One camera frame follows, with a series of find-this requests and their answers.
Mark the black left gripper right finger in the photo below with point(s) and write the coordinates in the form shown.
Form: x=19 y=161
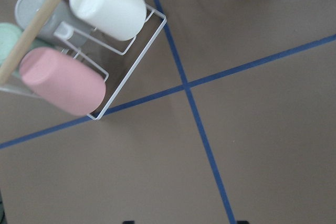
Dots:
x=242 y=222

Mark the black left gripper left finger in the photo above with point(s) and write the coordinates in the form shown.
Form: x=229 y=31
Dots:
x=128 y=222

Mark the pink cup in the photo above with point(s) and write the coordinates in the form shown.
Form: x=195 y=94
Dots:
x=62 y=81

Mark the grey cup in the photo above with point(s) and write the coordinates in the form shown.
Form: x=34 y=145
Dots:
x=25 y=10

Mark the white cup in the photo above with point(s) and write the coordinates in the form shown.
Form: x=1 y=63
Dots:
x=120 y=19

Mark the wooden rack handle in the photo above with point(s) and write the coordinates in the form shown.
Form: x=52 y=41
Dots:
x=29 y=34

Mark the white wire cup rack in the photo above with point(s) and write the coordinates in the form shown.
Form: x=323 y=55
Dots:
x=114 y=60

